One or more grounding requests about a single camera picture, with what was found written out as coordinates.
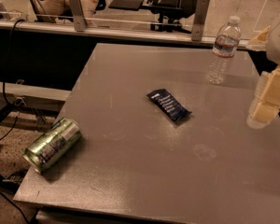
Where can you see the green soda can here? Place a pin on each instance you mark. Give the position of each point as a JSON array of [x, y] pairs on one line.
[[48, 148]]

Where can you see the metal rail bracket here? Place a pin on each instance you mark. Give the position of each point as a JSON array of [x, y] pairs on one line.
[[78, 17], [199, 20]]

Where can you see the left metal rail bracket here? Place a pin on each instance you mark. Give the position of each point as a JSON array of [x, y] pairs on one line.
[[78, 17]]

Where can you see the seated person in beige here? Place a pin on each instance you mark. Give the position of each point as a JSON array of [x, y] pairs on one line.
[[52, 9]]

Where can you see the clear plastic water bottle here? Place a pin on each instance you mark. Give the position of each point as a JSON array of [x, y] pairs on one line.
[[223, 50]]

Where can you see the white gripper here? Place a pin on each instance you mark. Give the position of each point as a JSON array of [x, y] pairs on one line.
[[265, 105]]

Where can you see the long metal rail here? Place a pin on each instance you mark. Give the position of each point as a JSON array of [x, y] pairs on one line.
[[107, 33]]

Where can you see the dark blue snack packet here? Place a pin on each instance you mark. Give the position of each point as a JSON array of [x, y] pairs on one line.
[[168, 104]]

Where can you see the right metal rail bracket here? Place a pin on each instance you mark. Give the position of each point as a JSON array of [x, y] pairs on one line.
[[199, 20]]

